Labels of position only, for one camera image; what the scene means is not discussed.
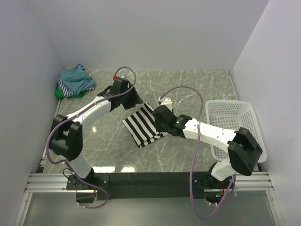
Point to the white plastic mesh basket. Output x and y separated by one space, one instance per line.
234 114

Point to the aluminium rail frame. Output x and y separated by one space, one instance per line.
109 148

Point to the green folded tank top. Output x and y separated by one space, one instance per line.
65 92

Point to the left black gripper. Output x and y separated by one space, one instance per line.
135 99

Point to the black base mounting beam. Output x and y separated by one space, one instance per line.
132 185

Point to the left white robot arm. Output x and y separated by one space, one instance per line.
66 137

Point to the teal folded tank top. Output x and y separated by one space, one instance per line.
76 79

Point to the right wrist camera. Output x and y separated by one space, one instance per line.
166 102

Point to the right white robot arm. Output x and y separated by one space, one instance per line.
242 148

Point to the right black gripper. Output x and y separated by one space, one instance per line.
159 125

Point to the black white striped tank top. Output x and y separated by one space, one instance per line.
141 126

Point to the blue striped folded tank top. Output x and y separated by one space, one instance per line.
60 84

